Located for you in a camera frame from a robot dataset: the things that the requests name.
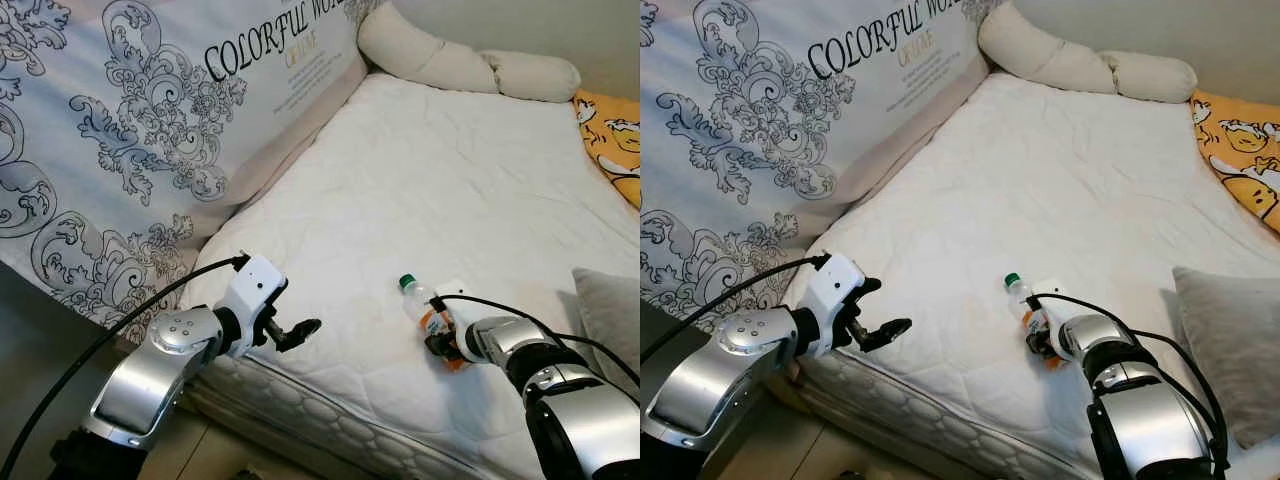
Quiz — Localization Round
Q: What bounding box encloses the grey square pillow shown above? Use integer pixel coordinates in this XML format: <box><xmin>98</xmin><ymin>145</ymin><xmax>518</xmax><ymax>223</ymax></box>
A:
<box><xmin>1160</xmin><ymin>265</ymin><xmax>1280</xmax><ymax>451</ymax></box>
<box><xmin>571</xmin><ymin>266</ymin><xmax>641</xmax><ymax>379</ymax></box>

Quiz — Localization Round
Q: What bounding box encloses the green-capped orange-label plastic bottle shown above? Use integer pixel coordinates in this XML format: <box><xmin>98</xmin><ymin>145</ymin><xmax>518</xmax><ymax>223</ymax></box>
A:
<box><xmin>398</xmin><ymin>273</ymin><xmax>468</xmax><ymax>373</ymax></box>
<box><xmin>1003</xmin><ymin>271</ymin><xmax>1067</xmax><ymax>372</ymax></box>

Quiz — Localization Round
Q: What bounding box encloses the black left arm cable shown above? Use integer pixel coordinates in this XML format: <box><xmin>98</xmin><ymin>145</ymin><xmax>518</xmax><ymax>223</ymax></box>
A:
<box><xmin>640</xmin><ymin>253</ymin><xmax>833</xmax><ymax>367</ymax></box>
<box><xmin>0</xmin><ymin>254</ymin><xmax>249</xmax><ymax>477</ymax></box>

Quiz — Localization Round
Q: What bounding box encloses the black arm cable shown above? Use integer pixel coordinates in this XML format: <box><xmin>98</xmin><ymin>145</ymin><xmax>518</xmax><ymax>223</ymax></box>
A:
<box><xmin>640</xmin><ymin>253</ymin><xmax>833</xmax><ymax>367</ymax></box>
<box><xmin>1027</xmin><ymin>291</ymin><xmax>1233</xmax><ymax>473</ymax></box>
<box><xmin>0</xmin><ymin>254</ymin><xmax>249</xmax><ymax>477</ymax></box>
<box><xmin>428</xmin><ymin>292</ymin><xmax>641</xmax><ymax>391</ymax></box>

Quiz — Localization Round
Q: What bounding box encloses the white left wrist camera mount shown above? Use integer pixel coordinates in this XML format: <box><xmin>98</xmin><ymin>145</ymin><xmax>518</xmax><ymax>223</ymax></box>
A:
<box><xmin>215</xmin><ymin>255</ymin><xmax>290</xmax><ymax>358</ymax></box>
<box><xmin>798</xmin><ymin>253</ymin><xmax>867</xmax><ymax>359</ymax></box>

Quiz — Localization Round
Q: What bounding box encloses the yellow cartoon egg blanket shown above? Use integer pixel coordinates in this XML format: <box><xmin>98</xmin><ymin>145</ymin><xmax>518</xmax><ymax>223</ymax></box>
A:
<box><xmin>572</xmin><ymin>90</ymin><xmax>641</xmax><ymax>210</ymax></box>
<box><xmin>1189</xmin><ymin>90</ymin><xmax>1280</xmax><ymax>237</ymax></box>

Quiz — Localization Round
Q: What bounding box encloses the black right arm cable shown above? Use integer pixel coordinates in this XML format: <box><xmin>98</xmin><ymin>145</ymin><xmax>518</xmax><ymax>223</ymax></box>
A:
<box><xmin>428</xmin><ymin>292</ymin><xmax>641</xmax><ymax>391</ymax></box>
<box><xmin>1027</xmin><ymin>291</ymin><xmax>1233</xmax><ymax>473</ymax></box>

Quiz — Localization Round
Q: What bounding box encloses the ornament-printed fabric headboard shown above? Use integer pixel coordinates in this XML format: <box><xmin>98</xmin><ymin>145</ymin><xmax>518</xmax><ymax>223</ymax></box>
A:
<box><xmin>640</xmin><ymin>0</ymin><xmax>1007</xmax><ymax>323</ymax></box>
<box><xmin>0</xmin><ymin>0</ymin><xmax>387</xmax><ymax>331</ymax></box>

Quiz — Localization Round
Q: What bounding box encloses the white quilted mattress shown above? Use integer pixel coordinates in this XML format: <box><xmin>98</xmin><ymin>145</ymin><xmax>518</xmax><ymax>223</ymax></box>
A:
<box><xmin>780</xmin><ymin>72</ymin><xmax>1280</xmax><ymax>480</ymax></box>
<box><xmin>180</xmin><ymin>72</ymin><xmax>641</xmax><ymax>480</ymax></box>

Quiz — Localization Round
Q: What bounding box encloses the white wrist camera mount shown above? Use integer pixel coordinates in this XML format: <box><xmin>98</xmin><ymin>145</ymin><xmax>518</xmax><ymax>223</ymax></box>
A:
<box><xmin>798</xmin><ymin>253</ymin><xmax>867</xmax><ymax>359</ymax></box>
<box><xmin>1033</xmin><ymin>280</ymin><xmax>1073</xmax><ymax>323</ymax></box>
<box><xmin>436</xmin><ymin>284</ymin><xmax>477</xmax><ymax>331</ymax></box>
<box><xmin>215</xmin><ymin>255</ymin><xmax>290</xmax><ymax>358</ymax></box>

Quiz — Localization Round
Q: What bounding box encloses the cream long bolster pillow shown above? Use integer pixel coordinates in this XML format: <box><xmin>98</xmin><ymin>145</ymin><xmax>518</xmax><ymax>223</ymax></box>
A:
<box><xmin>977</xmin><ymin>1</ymin><xmax>1199</xmax><ymax>105</ymax></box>
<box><xmin>357</xmin><ymin>2</ymin><xmax>582</xmax><ymax>105</ymax></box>

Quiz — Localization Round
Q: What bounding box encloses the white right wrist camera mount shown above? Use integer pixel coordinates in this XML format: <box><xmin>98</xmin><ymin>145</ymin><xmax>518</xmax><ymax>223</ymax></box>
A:
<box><xmin>1033</xmin><ymin>280</ymin><xmax>1073</xmax><ymax>323</ymax></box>
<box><xmin>436</xmin><ymin>284</ymin><xmax>477</xmax><ymax>331</ymax></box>

